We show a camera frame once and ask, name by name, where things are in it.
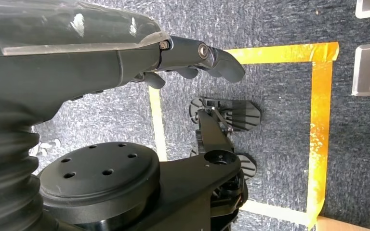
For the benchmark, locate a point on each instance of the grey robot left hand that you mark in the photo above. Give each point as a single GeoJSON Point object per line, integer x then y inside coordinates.
{"type": "Point", "coordinates": [60, 63]}

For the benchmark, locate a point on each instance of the black robot foot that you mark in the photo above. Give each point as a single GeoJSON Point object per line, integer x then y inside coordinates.
{"type": "Point", "coordinates": [239, 113]}

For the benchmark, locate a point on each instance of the yellow floor tape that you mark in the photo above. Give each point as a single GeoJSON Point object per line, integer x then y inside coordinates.
{"type": "Point", "coordinates": [320, 127]}

